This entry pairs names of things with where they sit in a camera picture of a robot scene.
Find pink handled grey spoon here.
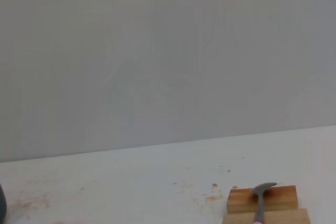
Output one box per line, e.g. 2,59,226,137
249,182,278,224

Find dark orange wooden block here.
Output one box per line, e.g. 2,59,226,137
227,185,299,214

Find grey ceramic coffee cup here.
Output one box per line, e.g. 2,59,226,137
0,183,7,218

